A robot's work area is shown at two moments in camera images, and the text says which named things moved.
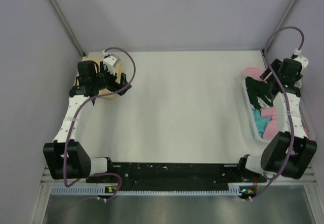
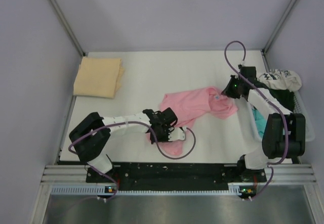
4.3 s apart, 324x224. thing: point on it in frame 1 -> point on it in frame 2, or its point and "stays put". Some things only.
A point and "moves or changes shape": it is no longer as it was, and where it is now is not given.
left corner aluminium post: [63, 19] stays put
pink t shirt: [271, 130] moves or changes shape
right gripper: [265, 74] -> [227, 91]
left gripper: [114, 86] -> [165, 139]
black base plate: [174, 176] stays put
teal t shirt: [262, 122] stays put
